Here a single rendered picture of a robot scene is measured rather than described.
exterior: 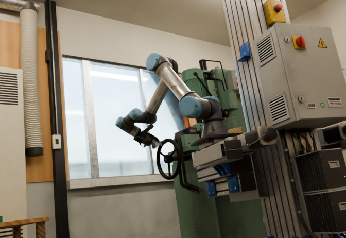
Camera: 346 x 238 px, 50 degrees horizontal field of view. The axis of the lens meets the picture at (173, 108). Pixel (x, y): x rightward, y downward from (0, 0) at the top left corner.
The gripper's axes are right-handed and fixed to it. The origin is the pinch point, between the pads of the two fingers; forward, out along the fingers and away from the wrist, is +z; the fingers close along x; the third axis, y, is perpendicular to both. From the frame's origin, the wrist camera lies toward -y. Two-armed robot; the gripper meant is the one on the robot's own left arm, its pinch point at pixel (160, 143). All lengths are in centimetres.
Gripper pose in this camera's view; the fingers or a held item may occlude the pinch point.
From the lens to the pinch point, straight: 258.7
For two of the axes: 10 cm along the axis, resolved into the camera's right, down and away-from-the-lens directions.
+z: 7.7, 5.2, 3.6
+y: -2.9, 8.0, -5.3
